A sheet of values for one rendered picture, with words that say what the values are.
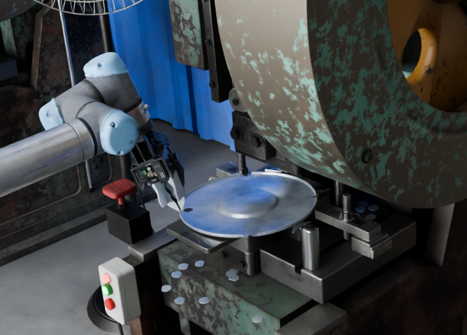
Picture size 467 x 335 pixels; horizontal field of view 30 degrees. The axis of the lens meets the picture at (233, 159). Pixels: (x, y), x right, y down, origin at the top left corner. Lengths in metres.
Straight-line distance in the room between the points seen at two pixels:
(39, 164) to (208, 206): 0.48
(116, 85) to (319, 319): 0.59
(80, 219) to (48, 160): 1.99
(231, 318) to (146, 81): 2.55
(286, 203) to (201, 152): 2.17
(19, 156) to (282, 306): 0.61
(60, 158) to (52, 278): 1.72
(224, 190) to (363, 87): 0.73
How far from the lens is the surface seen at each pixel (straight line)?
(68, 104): 1.63
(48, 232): 3.42
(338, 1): 1.16
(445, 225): 1.95
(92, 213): 3.50
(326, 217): 1.83
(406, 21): 1.41
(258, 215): 1.77
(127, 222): 1.99
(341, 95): 1.20
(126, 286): 1.97
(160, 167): 1.72
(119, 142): 1.53
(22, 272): 3.26
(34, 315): 3.02
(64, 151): 1.50
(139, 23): 4.18
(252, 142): 1.74
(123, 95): 1.69
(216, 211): 1.81
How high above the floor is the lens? 1.65
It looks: 25 degrees down
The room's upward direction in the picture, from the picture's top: 5 degrees counter-clockwise
